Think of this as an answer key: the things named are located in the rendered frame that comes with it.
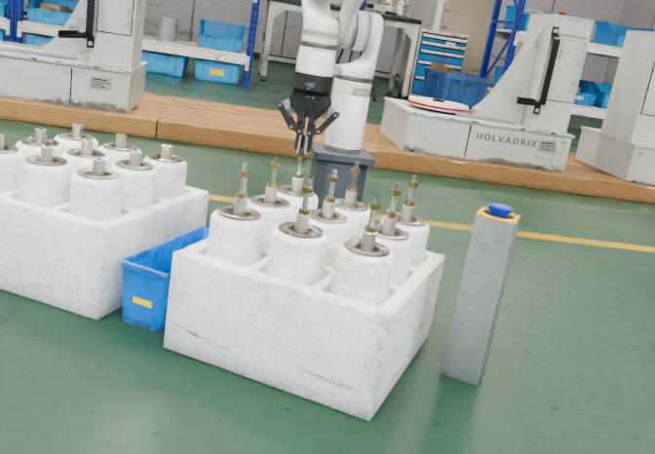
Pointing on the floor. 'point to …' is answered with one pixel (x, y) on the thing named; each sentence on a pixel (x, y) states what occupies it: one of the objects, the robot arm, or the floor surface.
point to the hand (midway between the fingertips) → (303, 144)
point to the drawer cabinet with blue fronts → (433, 51)
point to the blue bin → (152, 281)
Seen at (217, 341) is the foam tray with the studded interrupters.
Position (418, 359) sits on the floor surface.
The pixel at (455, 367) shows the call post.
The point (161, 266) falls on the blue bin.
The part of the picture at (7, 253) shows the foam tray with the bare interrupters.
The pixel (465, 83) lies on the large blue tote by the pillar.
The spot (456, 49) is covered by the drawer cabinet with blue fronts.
